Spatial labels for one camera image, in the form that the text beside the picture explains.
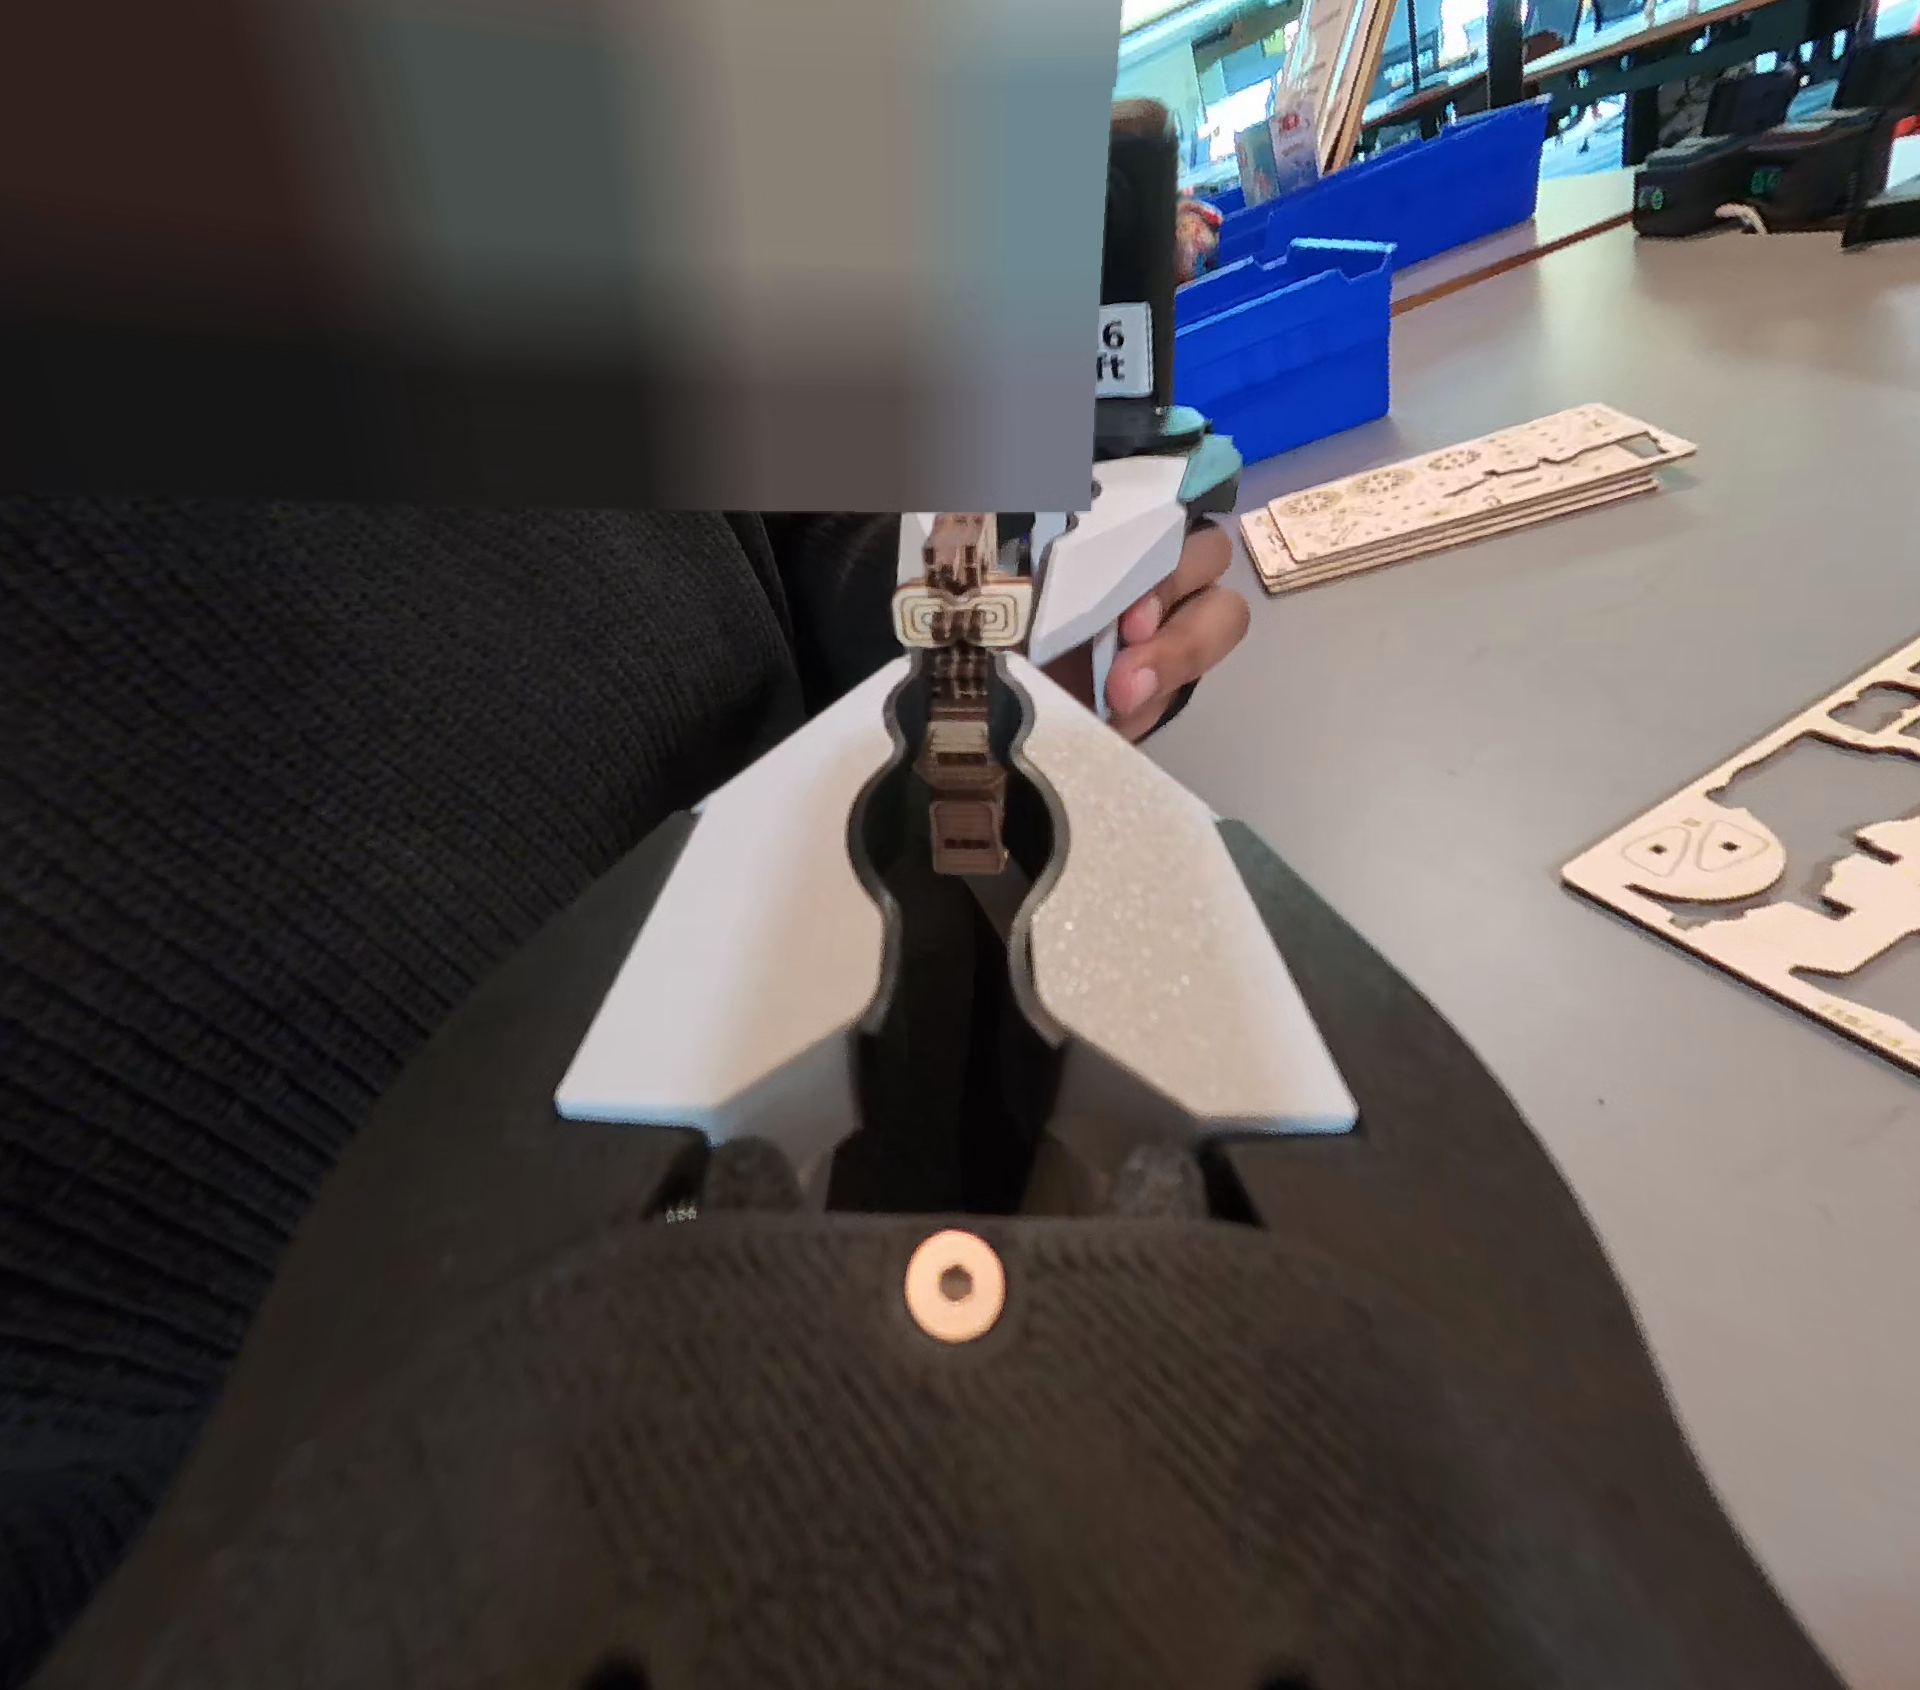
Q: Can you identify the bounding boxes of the person's left forearm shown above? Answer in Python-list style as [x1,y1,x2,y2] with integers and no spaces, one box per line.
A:
[755,513,902,710]

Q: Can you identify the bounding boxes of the wooden puzzle sheet with cutouts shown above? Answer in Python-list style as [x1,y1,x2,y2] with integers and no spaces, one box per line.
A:
[1559,637,1920,1071]

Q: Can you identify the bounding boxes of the wooden puzzle model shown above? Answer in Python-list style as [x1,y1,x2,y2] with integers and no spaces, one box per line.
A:
[892,513,1039,881]

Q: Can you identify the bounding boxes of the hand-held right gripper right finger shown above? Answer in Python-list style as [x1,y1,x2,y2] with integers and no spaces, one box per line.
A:
[991,663,1363,1144]

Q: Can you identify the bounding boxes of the person's left hand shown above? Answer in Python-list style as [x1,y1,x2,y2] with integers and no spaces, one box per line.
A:
[1102,527,1254,744]

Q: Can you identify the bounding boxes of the black battery charger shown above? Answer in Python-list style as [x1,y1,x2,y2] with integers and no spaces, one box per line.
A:
[1632,126,1742,240]
[1724,102,1889,230]

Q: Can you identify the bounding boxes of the stack of wooden puzzle sheets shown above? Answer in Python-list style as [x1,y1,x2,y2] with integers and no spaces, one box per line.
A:
[1237,403,1699,598]

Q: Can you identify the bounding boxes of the long wooden table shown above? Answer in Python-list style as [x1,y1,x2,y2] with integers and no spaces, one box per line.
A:
[1355,0,1920,162]

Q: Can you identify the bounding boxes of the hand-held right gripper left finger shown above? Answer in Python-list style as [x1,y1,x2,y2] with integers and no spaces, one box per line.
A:
[552,663,919,1144]

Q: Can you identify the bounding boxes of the person's black sweater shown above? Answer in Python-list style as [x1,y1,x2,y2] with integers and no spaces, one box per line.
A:
[0,505,804,1618]

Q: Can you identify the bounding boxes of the blue plastic bin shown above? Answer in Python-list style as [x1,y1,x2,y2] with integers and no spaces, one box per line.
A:
[1173,239,1400,467]
[1200,96,1550,274]

